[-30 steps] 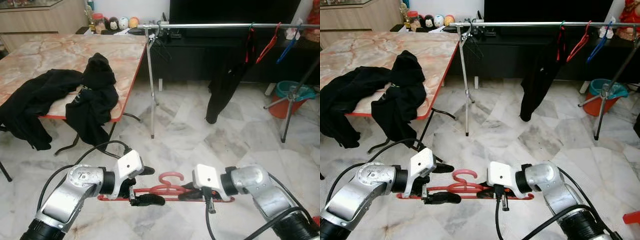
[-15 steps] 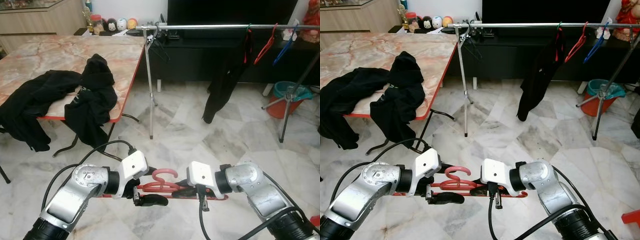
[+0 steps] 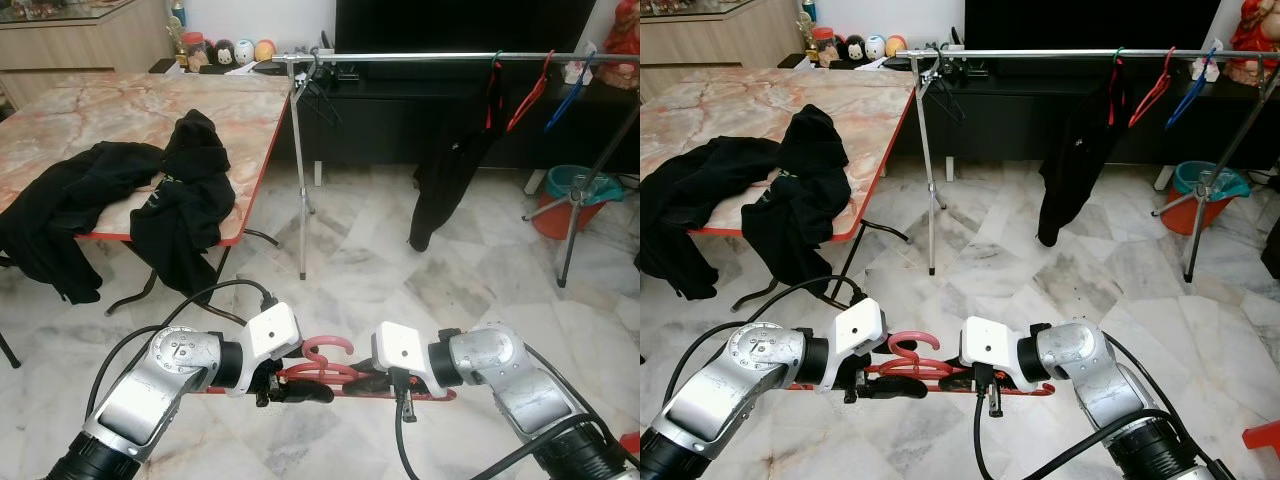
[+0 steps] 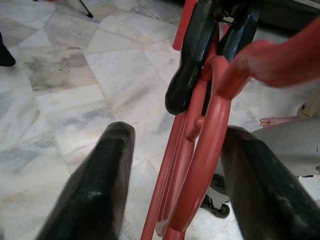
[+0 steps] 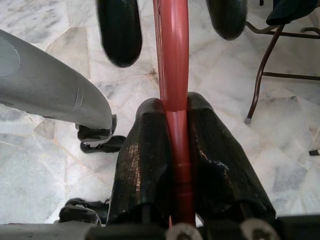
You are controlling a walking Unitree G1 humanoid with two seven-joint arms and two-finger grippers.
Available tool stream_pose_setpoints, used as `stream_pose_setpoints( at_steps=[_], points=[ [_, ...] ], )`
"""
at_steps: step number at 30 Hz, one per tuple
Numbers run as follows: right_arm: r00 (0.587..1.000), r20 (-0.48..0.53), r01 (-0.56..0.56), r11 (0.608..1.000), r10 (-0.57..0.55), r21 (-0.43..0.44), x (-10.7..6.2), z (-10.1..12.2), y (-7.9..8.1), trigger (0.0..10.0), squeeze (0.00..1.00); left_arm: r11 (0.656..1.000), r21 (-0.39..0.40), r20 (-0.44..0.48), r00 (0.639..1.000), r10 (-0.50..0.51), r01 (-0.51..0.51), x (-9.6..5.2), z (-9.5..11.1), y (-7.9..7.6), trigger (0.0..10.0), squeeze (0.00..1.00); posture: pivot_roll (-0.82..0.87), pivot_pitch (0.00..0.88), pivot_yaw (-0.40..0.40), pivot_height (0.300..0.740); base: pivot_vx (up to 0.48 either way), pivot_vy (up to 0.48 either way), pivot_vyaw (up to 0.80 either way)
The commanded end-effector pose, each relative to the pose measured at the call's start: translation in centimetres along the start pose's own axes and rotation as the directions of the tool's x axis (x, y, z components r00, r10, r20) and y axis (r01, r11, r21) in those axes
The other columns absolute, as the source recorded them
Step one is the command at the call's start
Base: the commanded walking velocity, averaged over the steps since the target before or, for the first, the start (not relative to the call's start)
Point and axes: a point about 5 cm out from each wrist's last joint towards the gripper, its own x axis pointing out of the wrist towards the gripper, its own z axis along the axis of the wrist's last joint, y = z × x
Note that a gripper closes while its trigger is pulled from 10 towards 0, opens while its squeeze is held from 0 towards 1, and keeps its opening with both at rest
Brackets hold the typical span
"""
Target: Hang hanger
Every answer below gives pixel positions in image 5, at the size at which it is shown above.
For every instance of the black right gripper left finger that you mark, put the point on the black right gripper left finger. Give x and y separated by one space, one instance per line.
142 162

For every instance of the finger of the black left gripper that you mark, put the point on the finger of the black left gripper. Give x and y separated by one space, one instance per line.
120 30
226 17

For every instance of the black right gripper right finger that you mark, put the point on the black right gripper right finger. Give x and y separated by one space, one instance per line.
220 162

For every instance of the pink plastic hanger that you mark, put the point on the pink plastic hanger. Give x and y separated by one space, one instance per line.
175 50

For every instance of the plain black shirt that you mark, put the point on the plain black shirt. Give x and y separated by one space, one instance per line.
292 12

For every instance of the black left robot foot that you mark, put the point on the black left robot foot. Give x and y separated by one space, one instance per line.
105 146

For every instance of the black robot foot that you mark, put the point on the black robot foot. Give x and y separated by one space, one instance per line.
75 210
105 146

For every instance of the marble table with orange edge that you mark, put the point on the marble table with orange edge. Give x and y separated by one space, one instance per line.
260 75

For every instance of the black right robot foot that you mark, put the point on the black right robot foot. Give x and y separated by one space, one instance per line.
75 210

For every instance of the grey left robot leg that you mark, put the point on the grey left robot leg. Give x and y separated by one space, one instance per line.
50 82

